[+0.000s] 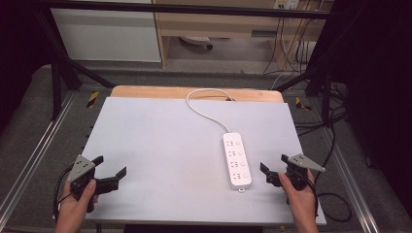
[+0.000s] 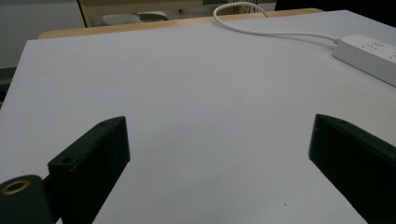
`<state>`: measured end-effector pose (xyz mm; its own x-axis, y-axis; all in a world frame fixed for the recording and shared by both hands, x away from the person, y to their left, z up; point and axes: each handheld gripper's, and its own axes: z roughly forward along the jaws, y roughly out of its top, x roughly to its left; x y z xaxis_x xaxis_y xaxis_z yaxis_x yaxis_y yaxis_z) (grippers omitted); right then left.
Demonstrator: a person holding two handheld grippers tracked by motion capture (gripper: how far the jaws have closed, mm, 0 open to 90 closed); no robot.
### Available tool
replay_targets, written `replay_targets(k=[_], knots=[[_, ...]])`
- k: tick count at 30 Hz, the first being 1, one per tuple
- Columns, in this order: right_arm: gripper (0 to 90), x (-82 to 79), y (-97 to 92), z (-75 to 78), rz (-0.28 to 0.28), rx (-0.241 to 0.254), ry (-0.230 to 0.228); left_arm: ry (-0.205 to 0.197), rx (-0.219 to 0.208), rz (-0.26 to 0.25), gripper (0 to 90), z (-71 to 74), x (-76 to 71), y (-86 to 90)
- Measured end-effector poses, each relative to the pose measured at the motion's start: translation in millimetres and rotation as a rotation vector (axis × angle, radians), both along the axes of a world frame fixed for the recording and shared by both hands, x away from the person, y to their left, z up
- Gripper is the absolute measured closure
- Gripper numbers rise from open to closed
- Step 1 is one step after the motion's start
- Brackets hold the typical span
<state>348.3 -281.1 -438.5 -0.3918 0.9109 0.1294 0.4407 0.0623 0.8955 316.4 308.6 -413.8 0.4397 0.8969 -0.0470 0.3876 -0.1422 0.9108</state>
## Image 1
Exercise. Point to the white wall socket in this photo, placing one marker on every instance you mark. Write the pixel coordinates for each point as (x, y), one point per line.
(286, 4)

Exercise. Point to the white cabinet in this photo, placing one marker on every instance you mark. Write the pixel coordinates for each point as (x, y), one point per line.
(107, 35)

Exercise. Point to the aluminium rail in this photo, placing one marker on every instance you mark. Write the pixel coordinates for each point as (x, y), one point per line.
(35, 152)
(353, 181)

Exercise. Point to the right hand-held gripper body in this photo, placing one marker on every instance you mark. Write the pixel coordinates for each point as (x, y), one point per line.
(299, 173)

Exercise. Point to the wooden table board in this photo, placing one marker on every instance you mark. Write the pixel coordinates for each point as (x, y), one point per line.
(155, 92)

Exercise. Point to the black metal stand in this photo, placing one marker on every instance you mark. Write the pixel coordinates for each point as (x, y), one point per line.
(319, 77)
(61, 68)

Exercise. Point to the black metal frame bar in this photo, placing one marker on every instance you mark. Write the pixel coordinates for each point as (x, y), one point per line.
(194, 10)

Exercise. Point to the person's right hand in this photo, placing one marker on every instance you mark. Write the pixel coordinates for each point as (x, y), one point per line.
(302, 202)

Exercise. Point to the pale grey table mat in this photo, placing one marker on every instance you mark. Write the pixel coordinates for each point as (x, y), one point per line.
(162, 155)

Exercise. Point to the light wooden desk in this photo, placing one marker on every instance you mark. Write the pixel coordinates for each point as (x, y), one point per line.
(210, 24)

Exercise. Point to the person's left hand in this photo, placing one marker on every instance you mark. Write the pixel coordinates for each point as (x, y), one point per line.
(73, 210)

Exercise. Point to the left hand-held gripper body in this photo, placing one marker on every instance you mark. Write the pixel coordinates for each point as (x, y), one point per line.
(81, 168)

